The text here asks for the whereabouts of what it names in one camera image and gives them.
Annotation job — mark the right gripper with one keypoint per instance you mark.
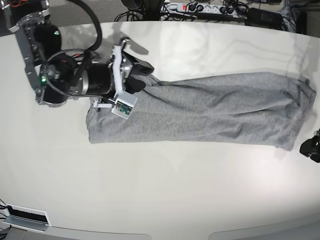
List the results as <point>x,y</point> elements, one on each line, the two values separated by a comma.
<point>106,79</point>

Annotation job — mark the grey t-shirt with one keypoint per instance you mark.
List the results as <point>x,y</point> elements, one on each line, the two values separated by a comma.
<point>259,108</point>

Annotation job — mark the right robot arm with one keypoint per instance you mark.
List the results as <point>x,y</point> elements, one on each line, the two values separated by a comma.
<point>57,75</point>

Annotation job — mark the white power strip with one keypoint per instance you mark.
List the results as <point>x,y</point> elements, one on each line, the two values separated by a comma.
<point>198,9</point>

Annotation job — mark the black power adapter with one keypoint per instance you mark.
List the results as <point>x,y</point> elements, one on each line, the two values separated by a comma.
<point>264,18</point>

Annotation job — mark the grey cable tray slot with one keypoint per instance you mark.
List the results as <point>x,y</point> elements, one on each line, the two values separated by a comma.
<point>25,218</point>

